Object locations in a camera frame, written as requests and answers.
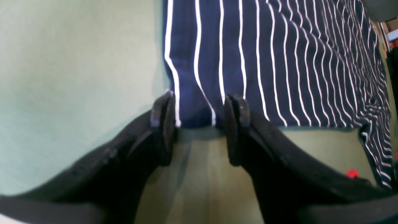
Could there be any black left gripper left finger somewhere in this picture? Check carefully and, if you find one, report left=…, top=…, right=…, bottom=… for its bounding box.
left=1, top=90, right=176, bottom=224

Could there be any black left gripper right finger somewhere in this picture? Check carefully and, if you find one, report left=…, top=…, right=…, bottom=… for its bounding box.
left=224, top=95, right=397, bottom=224

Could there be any navy white striped T-shirt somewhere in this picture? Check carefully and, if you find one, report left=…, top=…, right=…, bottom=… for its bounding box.
left=163, top=0, right=393, bottom=188

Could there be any green table cloth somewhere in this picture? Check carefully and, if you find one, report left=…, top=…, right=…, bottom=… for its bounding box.
left=1, top=0, right=397, bottom=224

